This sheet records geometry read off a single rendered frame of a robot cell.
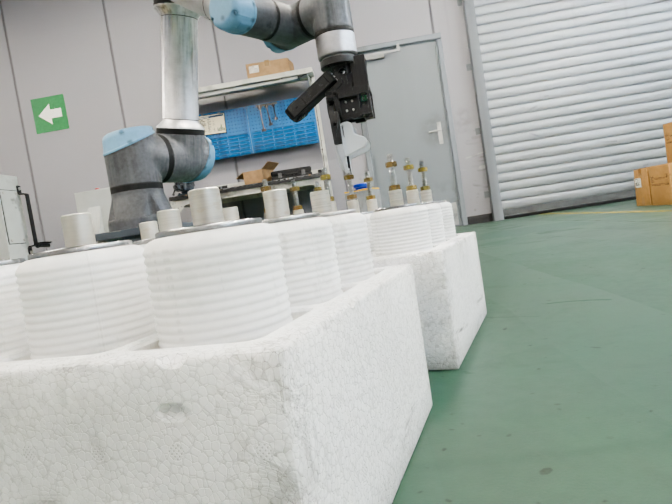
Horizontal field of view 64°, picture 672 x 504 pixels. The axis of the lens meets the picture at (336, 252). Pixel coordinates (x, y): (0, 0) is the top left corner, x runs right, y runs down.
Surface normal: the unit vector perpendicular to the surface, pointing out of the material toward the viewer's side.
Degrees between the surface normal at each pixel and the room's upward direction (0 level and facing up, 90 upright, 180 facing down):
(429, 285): 90
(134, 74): 90
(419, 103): 90
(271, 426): 90
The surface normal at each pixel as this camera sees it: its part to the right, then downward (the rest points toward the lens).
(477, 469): -0.15, -0.99
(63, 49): -0.07, 0.07
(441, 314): -0.37, 0.11
